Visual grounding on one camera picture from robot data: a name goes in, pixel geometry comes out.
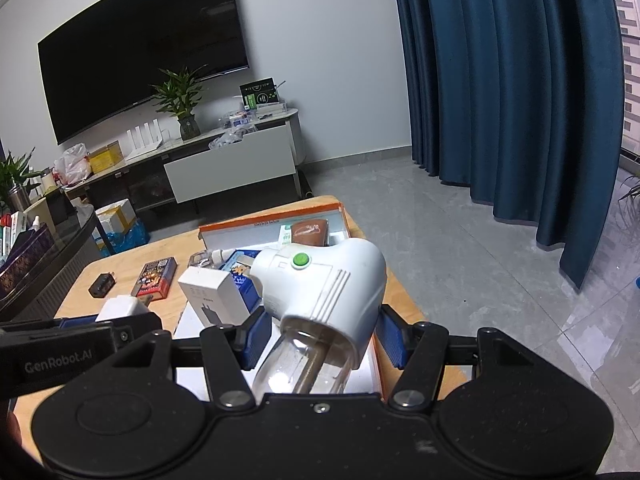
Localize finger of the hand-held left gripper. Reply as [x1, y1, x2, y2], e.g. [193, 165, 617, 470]
[0, 312, 163, 357]
[57, 314, 102, 330]

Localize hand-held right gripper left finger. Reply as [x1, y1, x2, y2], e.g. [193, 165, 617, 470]
[110, 305, 273, 409]

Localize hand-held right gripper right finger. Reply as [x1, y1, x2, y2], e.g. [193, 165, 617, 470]
[374, 305, 537, 409]

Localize white charger cube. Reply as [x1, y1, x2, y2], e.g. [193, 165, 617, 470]
[95, 296, 153, 323]

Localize blue tissue pack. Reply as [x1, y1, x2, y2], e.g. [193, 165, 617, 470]
[225, 249, 264, 311]

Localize white power adapter box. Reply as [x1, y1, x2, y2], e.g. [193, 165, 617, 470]
[177, 265, 251, 331]

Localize white plug-in repellent green button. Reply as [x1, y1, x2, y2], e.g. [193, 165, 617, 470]
[250, 237, 387, 396]

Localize orange-rimmed shallow cardboard box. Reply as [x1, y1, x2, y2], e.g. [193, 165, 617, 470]
[172, 201, 386, 401]

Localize black power adapter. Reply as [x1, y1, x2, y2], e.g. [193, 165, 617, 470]
[88, 272, 117, 298]

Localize red playing card box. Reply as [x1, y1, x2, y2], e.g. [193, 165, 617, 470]
[131, 256, 178, 302]

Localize dark round side table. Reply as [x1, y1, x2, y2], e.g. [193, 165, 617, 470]
[0, 205, 107, 322]

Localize blue plastic bag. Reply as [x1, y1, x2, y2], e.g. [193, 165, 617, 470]
[102, 220, 151, 257]

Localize row of books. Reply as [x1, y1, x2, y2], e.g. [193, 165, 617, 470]
[0, 210, 31, 261]

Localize white and yellow cardboard box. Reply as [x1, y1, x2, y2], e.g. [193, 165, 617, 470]
[95, 199, 137, 233]

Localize green bandage box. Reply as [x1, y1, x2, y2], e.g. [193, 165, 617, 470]
[279, 219, 331, 248]

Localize white and red plastic bag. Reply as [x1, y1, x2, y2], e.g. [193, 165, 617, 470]
[54, 143, 92, 186]

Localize green leafy potted plant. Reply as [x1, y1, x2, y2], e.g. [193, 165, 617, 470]
[0, 149, 45, 211]

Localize white-topped television cabinet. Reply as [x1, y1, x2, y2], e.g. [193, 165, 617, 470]
[65, 108, 302, 213]

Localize white router with antennas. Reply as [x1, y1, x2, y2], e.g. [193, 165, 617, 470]
[125, 119, 168, 161]

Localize crumpled clear plastic bags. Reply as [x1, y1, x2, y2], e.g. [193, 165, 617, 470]
[209, 130, 258, 150]

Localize clear plastic organizer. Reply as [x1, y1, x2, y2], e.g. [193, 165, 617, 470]
[218, 110, 251, 131]

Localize potted bamboo plant in vase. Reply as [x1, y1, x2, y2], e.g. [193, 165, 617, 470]
[150, 66, 208, 141]

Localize green and black box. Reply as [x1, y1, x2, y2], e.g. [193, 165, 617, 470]
[239, 78, 279, 111]

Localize dark blue curtain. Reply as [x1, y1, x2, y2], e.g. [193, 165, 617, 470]
[389, 0, 626, 289]

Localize balcony potted plant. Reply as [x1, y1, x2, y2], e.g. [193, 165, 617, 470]
[619, 174, 640, 231]

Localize black wall television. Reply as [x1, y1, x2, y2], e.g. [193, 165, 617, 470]
[37, 0, 250, 145]

